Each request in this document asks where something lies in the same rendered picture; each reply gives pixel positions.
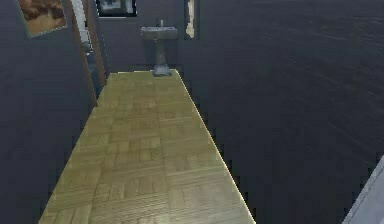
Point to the brown framed wall picture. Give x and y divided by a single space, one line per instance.
41 15

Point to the black framed wall picture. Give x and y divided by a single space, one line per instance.
116 7

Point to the pale grey furniture corner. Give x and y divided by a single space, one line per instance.
370 203

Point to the grey pedestal sink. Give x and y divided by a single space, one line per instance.
160 36

